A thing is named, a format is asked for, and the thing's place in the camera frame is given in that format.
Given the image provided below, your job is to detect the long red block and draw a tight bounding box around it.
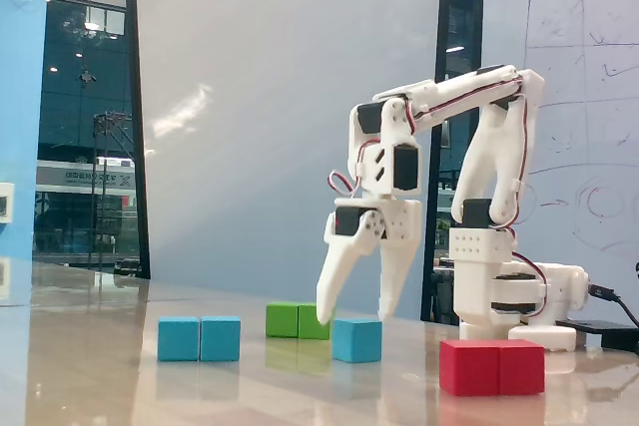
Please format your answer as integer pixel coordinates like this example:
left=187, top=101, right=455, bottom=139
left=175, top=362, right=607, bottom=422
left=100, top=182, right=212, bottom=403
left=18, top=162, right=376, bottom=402
left=438, top=338, right=546, bottom=397

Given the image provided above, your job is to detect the long blue block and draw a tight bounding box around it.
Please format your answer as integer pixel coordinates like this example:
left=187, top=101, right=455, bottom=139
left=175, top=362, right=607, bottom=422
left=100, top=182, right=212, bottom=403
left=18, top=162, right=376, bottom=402
left=157, top=315, right=242, bottom=363

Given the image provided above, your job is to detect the small blue cube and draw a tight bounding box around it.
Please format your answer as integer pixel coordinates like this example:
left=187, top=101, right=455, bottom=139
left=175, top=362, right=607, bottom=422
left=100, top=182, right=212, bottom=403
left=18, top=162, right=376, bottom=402
left=331, top=317, right=383, bottom=364

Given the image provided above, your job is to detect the red black servo cable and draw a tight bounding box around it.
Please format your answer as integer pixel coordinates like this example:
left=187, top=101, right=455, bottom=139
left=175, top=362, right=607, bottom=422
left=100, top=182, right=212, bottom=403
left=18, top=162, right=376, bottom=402
left=406, top=74, right=525, bottom=137
left=498, top=79, right=531, bottom=242
left=326, top=139, right=381, bottom=201
left=508, top=248, right=553, bottom=320

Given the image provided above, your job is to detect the long green block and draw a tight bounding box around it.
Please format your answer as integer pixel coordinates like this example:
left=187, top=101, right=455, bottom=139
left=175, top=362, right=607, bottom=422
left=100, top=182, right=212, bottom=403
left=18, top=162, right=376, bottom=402
left=265, top=301, right=333, bottom=341

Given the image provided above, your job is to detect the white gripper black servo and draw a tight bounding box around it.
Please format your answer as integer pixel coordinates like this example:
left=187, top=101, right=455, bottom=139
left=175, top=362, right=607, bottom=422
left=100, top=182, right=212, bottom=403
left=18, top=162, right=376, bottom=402
left=315, top=196, right=423, bottom=325

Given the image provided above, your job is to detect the black window frame post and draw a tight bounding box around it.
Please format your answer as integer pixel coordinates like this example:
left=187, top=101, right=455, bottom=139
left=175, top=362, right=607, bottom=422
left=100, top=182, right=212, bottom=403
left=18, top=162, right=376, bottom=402
left=468, top=0, right=486, bottom=72
left=122, top=0, right=152, bottom=280
left=421, top=0, right=453, bottom=322

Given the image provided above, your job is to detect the white wall device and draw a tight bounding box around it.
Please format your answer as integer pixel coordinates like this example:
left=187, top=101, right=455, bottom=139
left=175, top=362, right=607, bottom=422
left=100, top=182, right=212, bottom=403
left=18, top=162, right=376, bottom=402
left=0, top=182, right=16, bottom=224

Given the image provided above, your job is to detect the black power cable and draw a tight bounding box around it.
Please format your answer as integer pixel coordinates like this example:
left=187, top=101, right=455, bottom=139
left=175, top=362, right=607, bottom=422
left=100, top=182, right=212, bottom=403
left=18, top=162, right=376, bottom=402
left=587, top=283, right=639, bottom=327

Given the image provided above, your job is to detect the flat black box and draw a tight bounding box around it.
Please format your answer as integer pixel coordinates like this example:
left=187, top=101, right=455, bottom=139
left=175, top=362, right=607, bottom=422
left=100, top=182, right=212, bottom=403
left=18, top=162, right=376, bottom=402
left=555, top=318, right=639, bottom=353

